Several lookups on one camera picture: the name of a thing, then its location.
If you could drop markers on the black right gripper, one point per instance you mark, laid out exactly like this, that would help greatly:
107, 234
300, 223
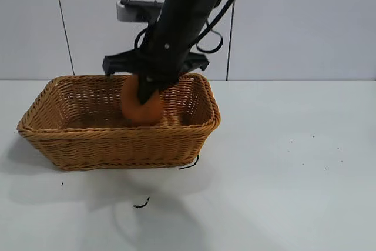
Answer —
167, 60

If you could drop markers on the orange brown bread bun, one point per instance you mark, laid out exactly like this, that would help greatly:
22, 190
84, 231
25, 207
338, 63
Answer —
147, 115

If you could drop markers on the woven wicker rectangular basket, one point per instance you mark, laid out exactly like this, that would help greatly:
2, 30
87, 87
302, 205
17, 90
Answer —
117, 145

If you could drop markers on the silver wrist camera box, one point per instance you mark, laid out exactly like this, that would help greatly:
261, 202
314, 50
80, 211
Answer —
129, 13

